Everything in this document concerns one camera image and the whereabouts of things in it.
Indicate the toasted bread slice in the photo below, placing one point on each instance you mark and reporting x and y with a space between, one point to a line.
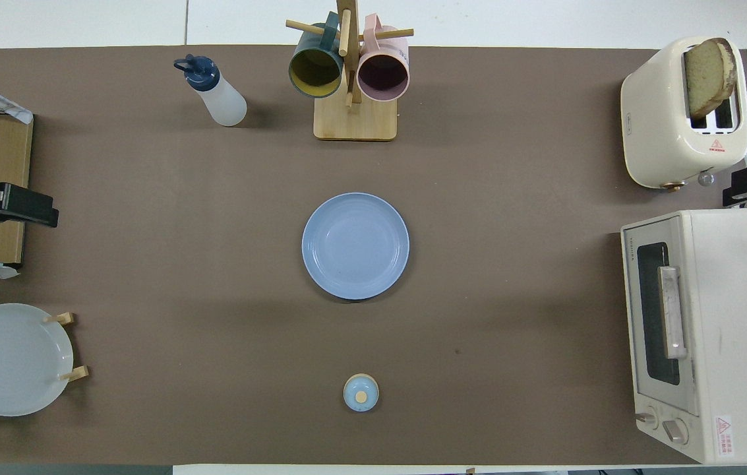
706 76

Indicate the seasoning bottle with blue cap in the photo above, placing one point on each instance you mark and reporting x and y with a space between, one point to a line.
221 99

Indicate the grey plate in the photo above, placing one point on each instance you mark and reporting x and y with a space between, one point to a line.
10 359

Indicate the blue round plate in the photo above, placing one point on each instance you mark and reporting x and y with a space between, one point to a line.
355 246

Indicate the cream two-slot toaster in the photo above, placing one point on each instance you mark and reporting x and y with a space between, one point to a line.
653 125

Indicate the white toaster oven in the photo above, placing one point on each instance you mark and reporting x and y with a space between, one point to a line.
736 330

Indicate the brown table mat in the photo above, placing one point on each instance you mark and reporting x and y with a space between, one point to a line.
215 264

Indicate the dark green mug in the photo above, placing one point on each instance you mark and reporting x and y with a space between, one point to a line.
315 72

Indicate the wooden mug rack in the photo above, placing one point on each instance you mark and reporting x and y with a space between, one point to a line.
355 122

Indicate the pink mug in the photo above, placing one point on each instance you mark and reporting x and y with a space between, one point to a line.
383 76

